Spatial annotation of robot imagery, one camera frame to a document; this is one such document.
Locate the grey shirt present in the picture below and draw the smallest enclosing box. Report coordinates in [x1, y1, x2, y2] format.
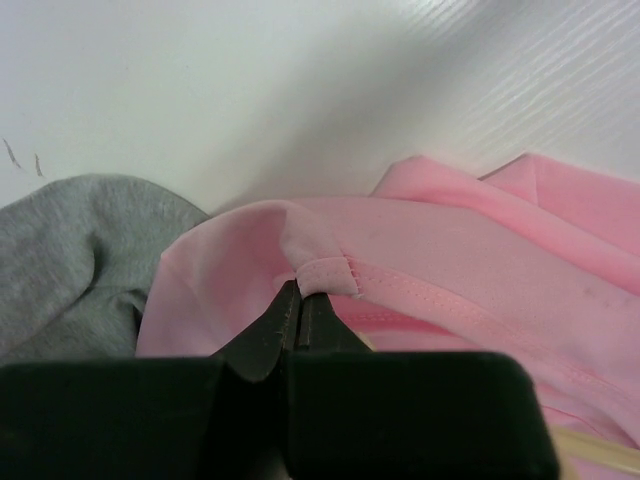
[1, 175, 207, 364]

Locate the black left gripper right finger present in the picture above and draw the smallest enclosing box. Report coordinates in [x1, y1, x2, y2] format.
[287, 294, 560, 479]

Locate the pink t shirt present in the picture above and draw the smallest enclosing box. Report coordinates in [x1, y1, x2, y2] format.
[136, 155, 639, 449]

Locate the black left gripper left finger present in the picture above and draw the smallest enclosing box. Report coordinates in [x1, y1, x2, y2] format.
[1, 282, 301, 479]

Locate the beige plastic hanger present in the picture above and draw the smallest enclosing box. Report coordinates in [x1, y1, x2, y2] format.
[349, 322, 639, 479]

